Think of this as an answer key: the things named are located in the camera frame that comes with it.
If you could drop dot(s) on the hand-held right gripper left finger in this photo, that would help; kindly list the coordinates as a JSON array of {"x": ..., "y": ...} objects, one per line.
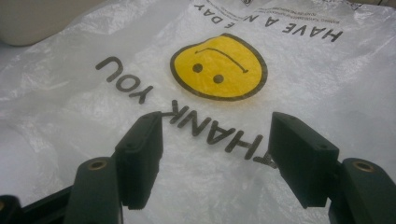
[{"x": 140, "y": 155}]

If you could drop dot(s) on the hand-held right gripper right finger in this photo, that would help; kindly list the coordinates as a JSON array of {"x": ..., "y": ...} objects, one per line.
[{"x": 303, "y": 158}]

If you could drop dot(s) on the clear smiley-face plastic bag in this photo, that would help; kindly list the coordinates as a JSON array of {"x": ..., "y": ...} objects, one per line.
[{"x": 218, "y": 174}]

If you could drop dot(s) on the beige basket with grey rim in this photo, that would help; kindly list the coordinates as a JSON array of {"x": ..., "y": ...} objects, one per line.
[{"x": 40, "y": 18}]

